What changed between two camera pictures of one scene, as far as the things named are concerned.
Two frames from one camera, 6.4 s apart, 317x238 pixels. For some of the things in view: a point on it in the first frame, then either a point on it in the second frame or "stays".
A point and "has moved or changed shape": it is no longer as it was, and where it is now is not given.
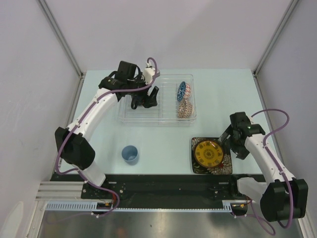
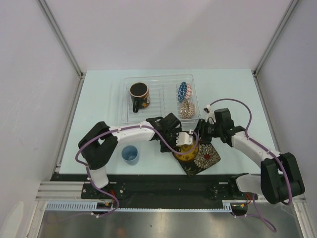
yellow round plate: (208, 153) to (185, 148)
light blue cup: (130, 154) stays
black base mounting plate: (172, 187) stays
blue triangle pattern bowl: (181, 91) stays
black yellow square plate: (210, 155) has moved or changed shape
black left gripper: (148, 101) to (173, 144)
